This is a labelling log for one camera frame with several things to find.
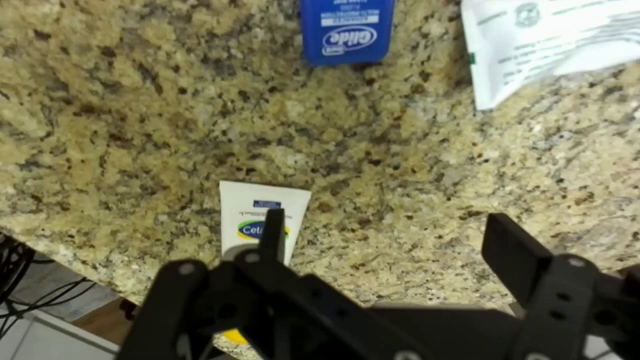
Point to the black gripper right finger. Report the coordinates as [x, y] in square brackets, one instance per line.
[567, 313]

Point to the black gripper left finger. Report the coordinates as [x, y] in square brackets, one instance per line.
[267, 313]

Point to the blue dental floss box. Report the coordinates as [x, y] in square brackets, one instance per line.
[347, 33]

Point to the white tube yellow cap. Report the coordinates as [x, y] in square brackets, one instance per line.
[292, 206]

